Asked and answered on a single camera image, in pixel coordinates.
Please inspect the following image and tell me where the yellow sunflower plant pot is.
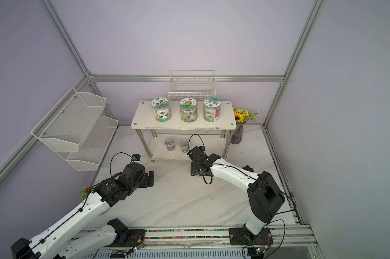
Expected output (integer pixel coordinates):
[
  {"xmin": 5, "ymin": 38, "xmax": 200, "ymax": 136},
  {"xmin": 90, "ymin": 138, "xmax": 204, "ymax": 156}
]
[{"xmin": 230, "ymin": 107, "xmax": 259, "ymax": 145}]

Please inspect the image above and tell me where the black yellow work glove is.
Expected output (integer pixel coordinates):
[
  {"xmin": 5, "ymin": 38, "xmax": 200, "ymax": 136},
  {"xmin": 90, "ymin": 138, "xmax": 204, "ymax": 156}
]
[{"xmin": 243, "ymin": 165, "xmax": 254, "ymax": 172}]

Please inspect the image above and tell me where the aluminium front rail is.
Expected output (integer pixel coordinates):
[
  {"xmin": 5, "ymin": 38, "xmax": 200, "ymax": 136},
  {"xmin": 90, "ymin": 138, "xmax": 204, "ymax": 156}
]
[{"xmin": 72, "ymin": 224, "xmax": 323, "ymax": 259}]

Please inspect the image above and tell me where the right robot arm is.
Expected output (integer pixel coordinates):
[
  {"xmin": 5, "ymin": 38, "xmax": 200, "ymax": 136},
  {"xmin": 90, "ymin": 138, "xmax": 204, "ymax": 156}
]
[{"xmin": 187, "ymin": 152, "xmax": 286, "ymax": 240}]

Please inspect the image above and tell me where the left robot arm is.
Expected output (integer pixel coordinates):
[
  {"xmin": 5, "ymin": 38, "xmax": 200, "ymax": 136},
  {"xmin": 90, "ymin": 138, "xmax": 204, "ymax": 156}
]
[{"xmin": 11, "ymin": 162, "xmax": 155, "ymax": 259}]

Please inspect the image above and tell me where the pink flower lid seed container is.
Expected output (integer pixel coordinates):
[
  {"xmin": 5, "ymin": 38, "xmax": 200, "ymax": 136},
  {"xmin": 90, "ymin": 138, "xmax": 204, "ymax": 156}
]
[{"xmin": 203, "ymin": 97, "xmax": 222, "ymax": 122}]

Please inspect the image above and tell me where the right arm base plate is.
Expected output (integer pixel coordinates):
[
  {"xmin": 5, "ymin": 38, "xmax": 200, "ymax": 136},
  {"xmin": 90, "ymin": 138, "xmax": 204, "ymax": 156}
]
[{"xmin": 228, "ymin": 227, "xmax": 273, "ymax": 246}]

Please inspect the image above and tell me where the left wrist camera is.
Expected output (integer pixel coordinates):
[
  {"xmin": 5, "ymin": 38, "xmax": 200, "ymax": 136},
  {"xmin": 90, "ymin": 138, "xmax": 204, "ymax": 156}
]
[{"xmin": 131, "ymin": 154, "xmax": 141, "ymax": 163}]

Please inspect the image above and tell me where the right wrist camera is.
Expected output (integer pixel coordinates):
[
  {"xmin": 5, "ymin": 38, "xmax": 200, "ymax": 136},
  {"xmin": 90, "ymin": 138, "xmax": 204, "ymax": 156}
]
[{"xmin": 187, "ymin": 146, "xmax": 208, "ymax": 164}]

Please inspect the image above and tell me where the sunflower lid seed container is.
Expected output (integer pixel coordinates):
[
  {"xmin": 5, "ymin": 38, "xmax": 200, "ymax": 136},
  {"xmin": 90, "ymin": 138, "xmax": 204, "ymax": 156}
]
[{"xmin": 179, "ymin": 97, "xmax": 198, "ymax": 123}]

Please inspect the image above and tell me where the aluminium cage frame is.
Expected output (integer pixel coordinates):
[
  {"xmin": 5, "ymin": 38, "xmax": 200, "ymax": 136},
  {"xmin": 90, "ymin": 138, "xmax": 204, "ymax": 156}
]
[{"xmin": 0, "ymin": 0, "xmax": 327, "ymax": 224}]

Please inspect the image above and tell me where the red flower plant pot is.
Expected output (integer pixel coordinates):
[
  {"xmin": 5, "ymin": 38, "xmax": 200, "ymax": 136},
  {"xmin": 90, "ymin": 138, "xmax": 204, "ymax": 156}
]
[{"xmin": 80, "ymin": 187, "xmax": 93, "ymax": 201}]

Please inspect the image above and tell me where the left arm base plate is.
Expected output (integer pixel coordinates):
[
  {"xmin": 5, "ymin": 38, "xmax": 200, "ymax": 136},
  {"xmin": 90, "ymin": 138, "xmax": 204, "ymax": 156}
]
[{"xmin": 105, "ymin": 229, "xmax": 146, "ymax": 248}]

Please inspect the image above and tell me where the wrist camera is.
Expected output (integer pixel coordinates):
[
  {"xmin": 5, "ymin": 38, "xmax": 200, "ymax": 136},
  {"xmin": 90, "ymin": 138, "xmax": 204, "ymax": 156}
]
[
  {"xmin": 131, "ymin": 154, "xmax": 141, "ymax": 163},
  {"xmin": 187, "ymin": 146, "xmax": 208, "ymax": 164}
]

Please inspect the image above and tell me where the white two-tier shelf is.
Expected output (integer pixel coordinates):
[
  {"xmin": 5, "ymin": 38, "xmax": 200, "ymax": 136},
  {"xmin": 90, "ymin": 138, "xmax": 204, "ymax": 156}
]
[{"xmin": 130, "ymin": 100, "xmax": 238, "ymax": 163}]

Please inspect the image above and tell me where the white mesh wall rack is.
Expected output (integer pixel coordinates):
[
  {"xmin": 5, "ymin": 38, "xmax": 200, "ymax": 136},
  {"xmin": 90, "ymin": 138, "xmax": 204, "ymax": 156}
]
[{"xmin": 31, "ymin": 88, "xmax": 118, "ymax": 171}]

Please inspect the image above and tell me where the white wire basket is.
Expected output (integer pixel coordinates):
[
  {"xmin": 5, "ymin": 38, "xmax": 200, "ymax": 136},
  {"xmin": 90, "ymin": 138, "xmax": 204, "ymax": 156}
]
[{"xmin": 168, "ymin": 70, "xmax": 216, "ymax": 101}]

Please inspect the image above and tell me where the small clear cup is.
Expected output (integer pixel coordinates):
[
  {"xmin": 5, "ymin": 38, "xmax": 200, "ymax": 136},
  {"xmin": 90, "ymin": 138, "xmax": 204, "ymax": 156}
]
[
  {"xmin": 164, "ymin": 138, "xmax": 176, "ymax": 151},
  {"xmin": 179, "ymin": 139, "xmax": 189, "ymax": 153}
]

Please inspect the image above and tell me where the strawberry lid seed container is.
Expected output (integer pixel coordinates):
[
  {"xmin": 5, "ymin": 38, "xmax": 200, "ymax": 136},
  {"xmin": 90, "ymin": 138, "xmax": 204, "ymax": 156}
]
[{"xmin": 151, "ymin": 97, "xmax": 171, "ymax": 122}]

